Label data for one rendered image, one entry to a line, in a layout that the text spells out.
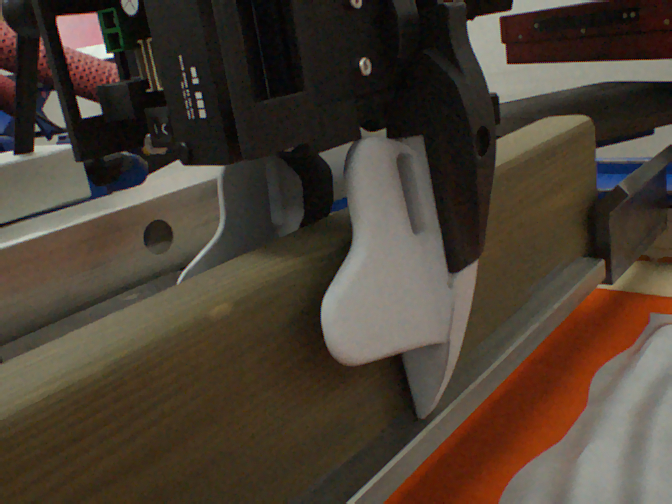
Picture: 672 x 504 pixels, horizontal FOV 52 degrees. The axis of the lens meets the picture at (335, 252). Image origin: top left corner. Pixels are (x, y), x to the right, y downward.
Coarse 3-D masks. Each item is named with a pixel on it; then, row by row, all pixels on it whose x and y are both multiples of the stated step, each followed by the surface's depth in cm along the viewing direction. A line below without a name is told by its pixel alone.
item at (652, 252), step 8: (664, 232) 41; (656, 240) 42; (664, 240) 41; (648, 248) 42; (656, 248) 42; (664, 248) 41; (640, 256) 43; (648, 256) 42; (656, 256) 42; (664, 256) 42
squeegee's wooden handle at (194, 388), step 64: (576, 128) 33; (512, 192) 28; (576, 192) 33; (256, 256) 20; (320, 256) 19; (512, 256) 28; (576, 256) 33; (128, 320) 16; (192, 320) 16; (256, 320) 17; (320, 320) 19; (0, 384) 14; (64, 384) 14; (128, 384) 15; (192, 384) 16; (256, 384) 17; (320, 384) 19; (384, 384) 22; (0, 448) 13; (64, 448) 13; (128, 448) 15; (192, 448) 16; (256, 448) 18; (320, 448) 20
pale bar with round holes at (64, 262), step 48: (144, 192) 43; (192, 192) 44; (336, 192) 55; (0, 240) 36; (48, 240) 37; (96, 240) 39; (144, 240) 45; (192, 240) 44; (0, 288) 35; (48, 288) 37; (96, 288) 39; (0, 336) 35
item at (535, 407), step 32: (576, 320) 36; (608, 320) 36; (640, 320) 35; (544, 352) 33; (576, 352) 33; (608, 352) 32; (512, 384) 31; (544, 384) 31; (576, 384) 30; (480, 416) 29; (512, 416) 29; (544, 416) 28; (576, 416) 28; (448, 448) 27; (480, 448) 27; (512, 448) 26; (544, 448) 26; (416, 480) 26; (448, 480) 25; (480, 480) 25
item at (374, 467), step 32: (544, 288) 31; (576, 288) 30; (512, 320) 28; (544, 320) 28; (480, 352) 26; (512, 352) 26; (448, 384) 24; (480, 384) 24; (448, 416) 22; (384, 448) 21; (416, 448) 21; (352, 480) 20; (384, 480) 20
